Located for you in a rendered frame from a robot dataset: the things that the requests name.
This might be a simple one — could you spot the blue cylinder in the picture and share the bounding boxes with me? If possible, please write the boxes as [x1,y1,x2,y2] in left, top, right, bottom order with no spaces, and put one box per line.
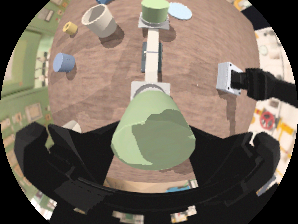
[53,52,74,72]

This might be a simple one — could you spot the small blue block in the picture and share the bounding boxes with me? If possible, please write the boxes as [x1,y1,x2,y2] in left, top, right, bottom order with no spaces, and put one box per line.
[96,0,112,6]

